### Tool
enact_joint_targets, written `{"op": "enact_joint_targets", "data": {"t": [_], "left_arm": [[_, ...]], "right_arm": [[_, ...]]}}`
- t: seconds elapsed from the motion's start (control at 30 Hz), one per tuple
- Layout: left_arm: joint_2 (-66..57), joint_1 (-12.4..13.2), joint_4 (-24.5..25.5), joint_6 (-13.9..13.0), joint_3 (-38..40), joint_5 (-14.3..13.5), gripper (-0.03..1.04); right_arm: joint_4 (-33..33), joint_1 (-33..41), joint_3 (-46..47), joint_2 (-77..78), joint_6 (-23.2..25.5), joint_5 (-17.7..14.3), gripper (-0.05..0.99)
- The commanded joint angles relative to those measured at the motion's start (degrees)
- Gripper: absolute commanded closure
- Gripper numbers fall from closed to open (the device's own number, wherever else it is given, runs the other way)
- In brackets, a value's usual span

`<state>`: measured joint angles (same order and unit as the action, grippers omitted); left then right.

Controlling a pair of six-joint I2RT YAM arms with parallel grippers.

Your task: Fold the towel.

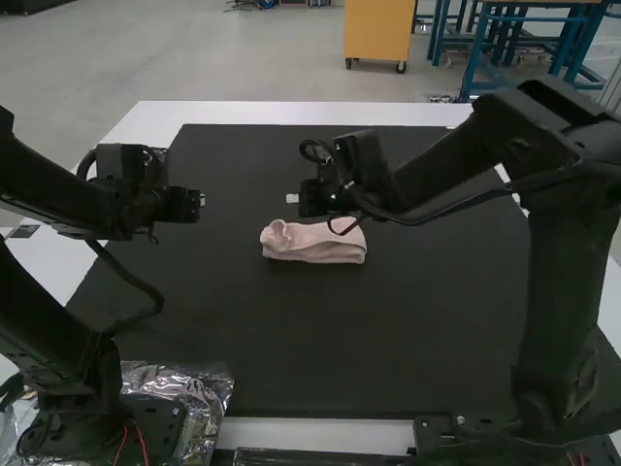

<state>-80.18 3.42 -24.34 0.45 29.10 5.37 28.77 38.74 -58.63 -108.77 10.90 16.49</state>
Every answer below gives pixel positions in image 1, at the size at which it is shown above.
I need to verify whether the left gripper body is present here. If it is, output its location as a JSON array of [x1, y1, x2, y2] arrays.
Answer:
[[153, 186, 203, 225]]

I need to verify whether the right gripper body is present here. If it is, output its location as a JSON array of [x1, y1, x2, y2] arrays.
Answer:
[[297, 162, 360, 218]]

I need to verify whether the pale towel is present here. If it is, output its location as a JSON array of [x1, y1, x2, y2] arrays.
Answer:
[[259, 217, 369, 266]]

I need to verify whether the black mat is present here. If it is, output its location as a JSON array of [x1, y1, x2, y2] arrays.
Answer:
[[65, 123, 621, 419]]

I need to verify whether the yellow wheeled cabinet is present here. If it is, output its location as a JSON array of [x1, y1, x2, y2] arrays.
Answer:
[[343, 0, 417, 75]]

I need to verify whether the silver foil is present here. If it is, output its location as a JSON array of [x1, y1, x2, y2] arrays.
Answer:
[[0, 361, 237, 466]]

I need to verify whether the dark base panel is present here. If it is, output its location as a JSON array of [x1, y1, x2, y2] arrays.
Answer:
[[118, 395, 190, 466], [411, 412, 621, 466]]

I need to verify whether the black cabinet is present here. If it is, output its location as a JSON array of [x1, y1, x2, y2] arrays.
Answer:
[[0, 0, 79, 17]]

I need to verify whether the blue frame workbench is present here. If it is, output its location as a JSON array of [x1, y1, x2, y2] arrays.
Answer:
[[426, 0, 607, 101]]

